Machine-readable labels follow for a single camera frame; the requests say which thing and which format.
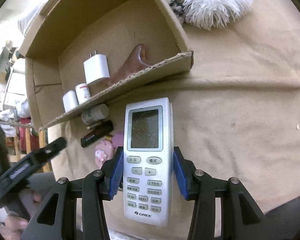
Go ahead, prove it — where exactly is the gold black AA battery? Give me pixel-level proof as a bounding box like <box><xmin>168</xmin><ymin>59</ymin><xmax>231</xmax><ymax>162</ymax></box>
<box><xmin>87</xmin><ymin>120</ymin><xmax>102</xmax><ymax>130</ymax></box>

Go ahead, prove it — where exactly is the white earbud case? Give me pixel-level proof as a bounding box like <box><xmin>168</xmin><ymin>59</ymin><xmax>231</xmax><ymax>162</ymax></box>
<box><xmin>62</xmin><ymin>90</ymin><xmax>79</xmax><ymax>112</ymax></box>

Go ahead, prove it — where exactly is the black cylindrical tube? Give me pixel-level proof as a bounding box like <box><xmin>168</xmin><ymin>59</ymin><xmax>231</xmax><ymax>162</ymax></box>
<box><xmin>81</xmin><ymin>120</ymin><xmax>114</xmax><ymax>148</ymax></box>

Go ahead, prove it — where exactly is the wooden chair frame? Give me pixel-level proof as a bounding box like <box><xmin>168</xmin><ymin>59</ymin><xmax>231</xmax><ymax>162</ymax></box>
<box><xmin>5</xmin><ymin>127</ymin><xmax>47</xmax><ymax>163</ymax></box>

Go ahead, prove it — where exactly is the brown cardboard box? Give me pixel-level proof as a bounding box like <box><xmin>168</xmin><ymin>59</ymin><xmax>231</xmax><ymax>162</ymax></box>
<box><xmin>19</xmin><ymin>0</ymin><xmax>193</xmax><ymax>130</ymax></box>

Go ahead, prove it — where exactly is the pink small bottle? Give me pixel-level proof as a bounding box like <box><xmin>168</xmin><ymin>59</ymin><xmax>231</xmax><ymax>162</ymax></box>
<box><xmin>111</xmin><ymin>131</ymin><xmax>125</xmax><ymax>148</ymax></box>

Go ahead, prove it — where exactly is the person's left hand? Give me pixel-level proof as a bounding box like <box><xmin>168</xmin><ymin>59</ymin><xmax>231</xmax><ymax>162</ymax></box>
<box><xmin>0</xmin><ymin>189</ymin><xmax>46</xmax><ymax>239</ymax></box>

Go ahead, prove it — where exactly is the pink kitty keychain pouch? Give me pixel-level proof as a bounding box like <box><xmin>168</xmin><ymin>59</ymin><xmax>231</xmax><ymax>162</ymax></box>
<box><xmin>95</xmin><ymin>140</ymin><xmax>114</xmax><ymax>169</ymax></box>

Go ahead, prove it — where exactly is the white air conditioner remote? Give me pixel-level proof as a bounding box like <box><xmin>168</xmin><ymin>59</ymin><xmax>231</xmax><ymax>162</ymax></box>
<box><xmin>123</xmin><ymin>98</ymin><xmax>173</xmax><ymax>226</ymax></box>

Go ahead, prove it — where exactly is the white USB charger plug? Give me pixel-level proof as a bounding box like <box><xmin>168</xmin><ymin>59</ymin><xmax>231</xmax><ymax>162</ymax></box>
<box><xmin>83</xmin><ymin>51</ymin><xmax>110</xmax><ymax>85</ymax></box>

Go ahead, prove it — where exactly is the white red-label pill bottle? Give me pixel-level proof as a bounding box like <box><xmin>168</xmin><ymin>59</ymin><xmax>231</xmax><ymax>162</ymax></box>
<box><xmin>75</xmin><ymin>83</ymin><xmax>91</xmax><ymax>104</ymax></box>

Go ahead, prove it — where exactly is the white blue-label pill bottle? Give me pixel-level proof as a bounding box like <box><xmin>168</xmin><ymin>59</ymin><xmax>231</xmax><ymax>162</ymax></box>
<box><xmin>81</xmin><ymin>103</ymin><xmax>109</xmax><ymax>125</ymax></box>

